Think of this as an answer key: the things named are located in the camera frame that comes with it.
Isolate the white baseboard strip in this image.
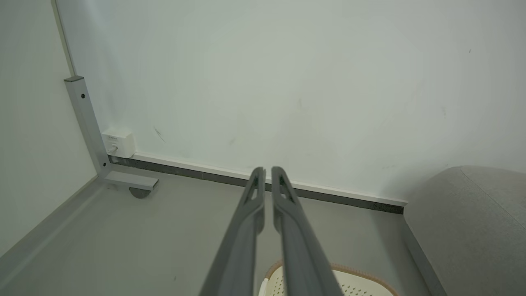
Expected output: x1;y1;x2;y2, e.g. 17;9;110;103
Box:
108;151;408;215

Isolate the grey metal frame post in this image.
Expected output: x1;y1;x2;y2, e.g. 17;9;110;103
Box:
64;76;159;192

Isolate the grey partition bottom rail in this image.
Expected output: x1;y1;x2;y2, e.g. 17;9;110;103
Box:
0;176;109;286

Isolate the cream perforated laundry basket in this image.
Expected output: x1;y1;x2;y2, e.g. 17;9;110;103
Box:
258;259;400;296

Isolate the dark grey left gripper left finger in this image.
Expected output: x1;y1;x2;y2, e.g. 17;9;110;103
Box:
199;166;266;296

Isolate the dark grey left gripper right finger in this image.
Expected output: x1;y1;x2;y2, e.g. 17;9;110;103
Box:
271;166;344;296

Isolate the white wall socket box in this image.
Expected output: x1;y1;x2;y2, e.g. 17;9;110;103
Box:
101;129;136;159

